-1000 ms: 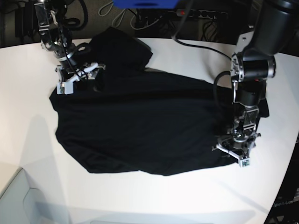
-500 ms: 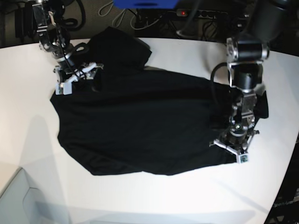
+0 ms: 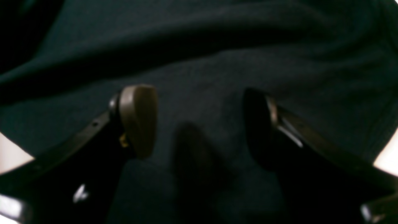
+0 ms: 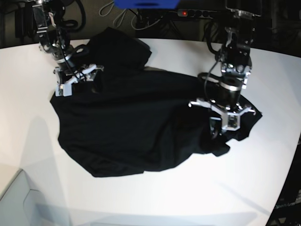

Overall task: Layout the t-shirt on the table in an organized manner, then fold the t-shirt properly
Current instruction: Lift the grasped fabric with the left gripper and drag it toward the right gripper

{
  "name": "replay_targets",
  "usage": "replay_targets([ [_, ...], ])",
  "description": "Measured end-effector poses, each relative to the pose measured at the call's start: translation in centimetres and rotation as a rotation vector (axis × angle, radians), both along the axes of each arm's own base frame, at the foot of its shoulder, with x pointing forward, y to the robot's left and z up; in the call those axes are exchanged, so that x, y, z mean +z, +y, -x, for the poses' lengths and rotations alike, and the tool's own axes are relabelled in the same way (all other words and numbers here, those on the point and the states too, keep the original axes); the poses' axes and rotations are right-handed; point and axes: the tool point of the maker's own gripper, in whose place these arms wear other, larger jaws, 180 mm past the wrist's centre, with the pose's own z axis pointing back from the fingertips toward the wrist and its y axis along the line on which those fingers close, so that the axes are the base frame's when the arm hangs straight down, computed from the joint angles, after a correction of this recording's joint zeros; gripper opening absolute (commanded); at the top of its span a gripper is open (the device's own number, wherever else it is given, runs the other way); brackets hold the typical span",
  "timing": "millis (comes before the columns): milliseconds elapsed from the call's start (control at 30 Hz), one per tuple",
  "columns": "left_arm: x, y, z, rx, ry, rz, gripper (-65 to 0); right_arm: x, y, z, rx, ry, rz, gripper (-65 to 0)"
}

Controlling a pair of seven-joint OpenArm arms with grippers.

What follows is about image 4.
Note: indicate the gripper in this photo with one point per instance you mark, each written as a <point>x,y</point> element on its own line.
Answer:
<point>83,74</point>
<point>215,123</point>

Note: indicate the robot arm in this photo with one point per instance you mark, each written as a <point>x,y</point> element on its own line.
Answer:
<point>222,93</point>
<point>54,37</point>

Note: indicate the black power strip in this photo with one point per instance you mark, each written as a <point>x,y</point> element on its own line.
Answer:
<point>198,14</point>

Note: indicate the blue box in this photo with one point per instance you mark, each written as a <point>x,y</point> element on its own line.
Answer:
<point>147,4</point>

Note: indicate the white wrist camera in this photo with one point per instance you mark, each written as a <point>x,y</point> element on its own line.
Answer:
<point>230,121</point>
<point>63,90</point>

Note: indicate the black t-shirt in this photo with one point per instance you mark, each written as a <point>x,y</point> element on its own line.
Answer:
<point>130,120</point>

